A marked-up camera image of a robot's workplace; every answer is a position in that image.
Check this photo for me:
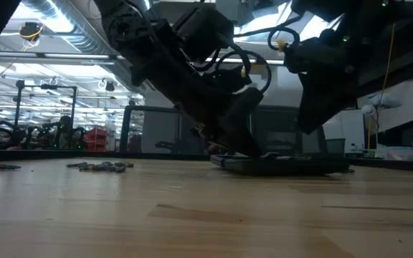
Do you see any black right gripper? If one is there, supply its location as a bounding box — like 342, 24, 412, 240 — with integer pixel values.
299, 28, 364, 135

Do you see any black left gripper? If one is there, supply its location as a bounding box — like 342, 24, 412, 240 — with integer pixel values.
130, 46, 265, 158

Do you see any black mesh office chair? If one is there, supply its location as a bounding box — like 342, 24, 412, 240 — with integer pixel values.
251, 104, 328, 156
118, 105, 193, 154

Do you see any grey waste bin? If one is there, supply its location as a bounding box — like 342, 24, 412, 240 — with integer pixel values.
326, 138, 346, 156

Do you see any white lamp on stand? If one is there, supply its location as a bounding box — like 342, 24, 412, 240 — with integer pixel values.
361, 92, 403, 150

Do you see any red storage rack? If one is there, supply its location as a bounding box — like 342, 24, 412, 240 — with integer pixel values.
85, 128, 110, 151

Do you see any person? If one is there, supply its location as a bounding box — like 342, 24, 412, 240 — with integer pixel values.
51, 115, 77, 150

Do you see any black ceiling device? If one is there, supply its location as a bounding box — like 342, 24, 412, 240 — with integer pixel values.
18, 21, 44, 49

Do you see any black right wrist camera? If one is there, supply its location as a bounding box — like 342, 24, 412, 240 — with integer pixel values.
283, 39, 322, 75

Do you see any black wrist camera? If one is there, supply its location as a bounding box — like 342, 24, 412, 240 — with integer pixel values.
209, 66, 252, 93
283, 39, 322, 75

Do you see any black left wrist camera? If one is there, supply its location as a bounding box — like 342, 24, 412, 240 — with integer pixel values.
209, 66, 252, 93

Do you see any yellow cable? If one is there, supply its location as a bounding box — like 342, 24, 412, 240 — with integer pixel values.
380, 23, 397, 108

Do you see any black gantry frame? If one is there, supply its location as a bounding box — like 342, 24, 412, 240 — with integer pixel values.
14, 79, 79, 148

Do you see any silver ceiling air duct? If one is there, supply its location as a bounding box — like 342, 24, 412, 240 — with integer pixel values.
19, 0, 121, 54

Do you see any ceiling light rail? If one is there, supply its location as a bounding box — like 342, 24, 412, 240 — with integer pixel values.
0, 51, 121, 61

